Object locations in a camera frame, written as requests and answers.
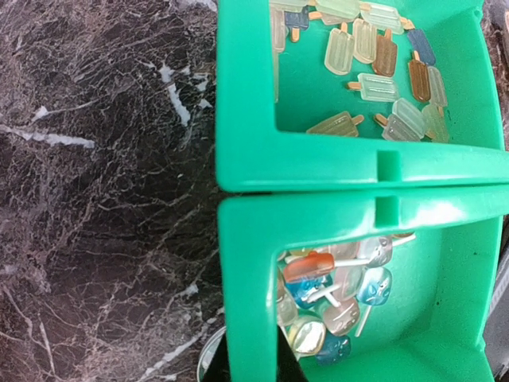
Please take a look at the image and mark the green bin mixed candies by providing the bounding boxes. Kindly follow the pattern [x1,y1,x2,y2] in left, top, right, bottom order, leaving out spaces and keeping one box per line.
[219,186,508,381]

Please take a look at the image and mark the grey round plastic lid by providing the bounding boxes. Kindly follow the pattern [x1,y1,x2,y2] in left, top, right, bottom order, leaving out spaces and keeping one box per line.
[196,326,226,382]

